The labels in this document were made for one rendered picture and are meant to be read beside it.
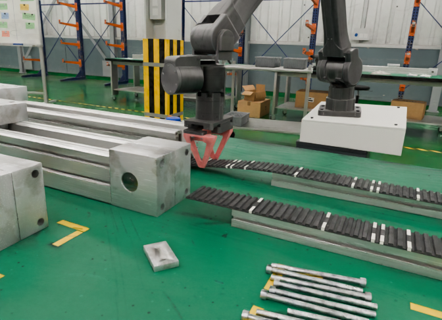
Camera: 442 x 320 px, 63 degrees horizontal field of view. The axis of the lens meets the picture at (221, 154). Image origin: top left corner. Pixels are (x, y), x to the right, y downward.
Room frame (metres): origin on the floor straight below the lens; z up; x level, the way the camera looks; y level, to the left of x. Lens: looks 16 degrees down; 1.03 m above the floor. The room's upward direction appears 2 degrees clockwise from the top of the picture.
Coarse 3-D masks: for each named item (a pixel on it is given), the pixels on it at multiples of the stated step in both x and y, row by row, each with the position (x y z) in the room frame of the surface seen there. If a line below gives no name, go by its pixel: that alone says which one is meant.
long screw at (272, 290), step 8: (272, 288) 0.32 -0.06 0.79; (288, 296) 0.32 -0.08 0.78; (296, 296) 0.32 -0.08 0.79; (304, 296) 0.31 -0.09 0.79; (320, 304) 0.31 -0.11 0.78; (328, 304) 0.31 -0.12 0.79; (336, 304) 0.31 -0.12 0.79; (344, 304) 0.31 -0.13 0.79; (352, 312) 0.30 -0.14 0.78; (360, 312) 0.30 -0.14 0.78; (368, 312) 0.30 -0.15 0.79
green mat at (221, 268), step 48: (240, 144) 0.95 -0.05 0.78; (48, 192) 0.57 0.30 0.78; (240, 192) 0.61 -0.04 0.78; (288, 192) 0.62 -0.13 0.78; (48, 240) 0.42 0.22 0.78; (96, 240) 0.42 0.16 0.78; (144, 240) 0.43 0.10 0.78; (192, 240) 0.43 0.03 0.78; (240, 240) 0.44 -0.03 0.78; (0, 288) 0.32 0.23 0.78; (48, 288) 0.32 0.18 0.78; (96, 288) 0.32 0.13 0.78; (144, 288) 0.33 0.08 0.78; (192, 288) 0.33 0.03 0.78; (240, 288) 0.33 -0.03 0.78; (384, 288) 0.34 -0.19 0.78; (432, 288) 0.35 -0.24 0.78
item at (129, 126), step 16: (32, 112) 0.88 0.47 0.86; (48, 112) 0.87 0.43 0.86; (64, 112) 0.93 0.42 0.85; (80, 112) 0.91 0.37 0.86; (96, 112) 0.89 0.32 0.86; (80, 128) 0.81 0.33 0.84; (96, 128) 0.81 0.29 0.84; (112, 128) 0.77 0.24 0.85; (128, 128) 0.75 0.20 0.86; (144, 128) 0.74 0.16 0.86; (160, 128) 0.73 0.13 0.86; (176, 128) 0.79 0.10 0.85
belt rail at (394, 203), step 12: (276, 180) 0.64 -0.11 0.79; (288, 180) 0.64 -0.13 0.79; (300, 180) 0.62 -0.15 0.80; (312, 180) 0.62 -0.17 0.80; (312, 192) 0.61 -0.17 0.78; (324, 192) 0.61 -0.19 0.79; (336, 192) 0.60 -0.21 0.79; (348, 192) 0.59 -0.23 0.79; (360, 192) 0.58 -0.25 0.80; (372, 192) 0.57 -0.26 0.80; (372, 204) 0.57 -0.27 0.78; (384, 204) 0.56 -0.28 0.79; (396, 204) 0.56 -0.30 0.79; (408, 204) 0.55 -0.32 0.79; (420, 204) 0.54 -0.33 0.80; (432, 204) 0.53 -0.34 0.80; (432, 216) 0.53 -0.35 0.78
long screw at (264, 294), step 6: (264, 294) 0.31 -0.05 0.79; (270, 294) 0.32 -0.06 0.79; (276, 300) 0.31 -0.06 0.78; (282, 300) 0.31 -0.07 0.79; (288, 300) 0.31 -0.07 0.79; (294, 300) 0.31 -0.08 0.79; (300, 306) 0.30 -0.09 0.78; (306, 306) 0.30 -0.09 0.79; (312, 306) 0.30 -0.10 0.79; (318, 306) 0.30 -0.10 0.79; (324, 312) 0.30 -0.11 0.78; (330, 312) 0.30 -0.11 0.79; (336, 312) 0.29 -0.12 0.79; (342, 312) 0.29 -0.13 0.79; (342, 318) 0.29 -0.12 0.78; (348, 318) 0.29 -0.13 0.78; (354, 318) 0.29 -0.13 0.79; (360, 318) 0.29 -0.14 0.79
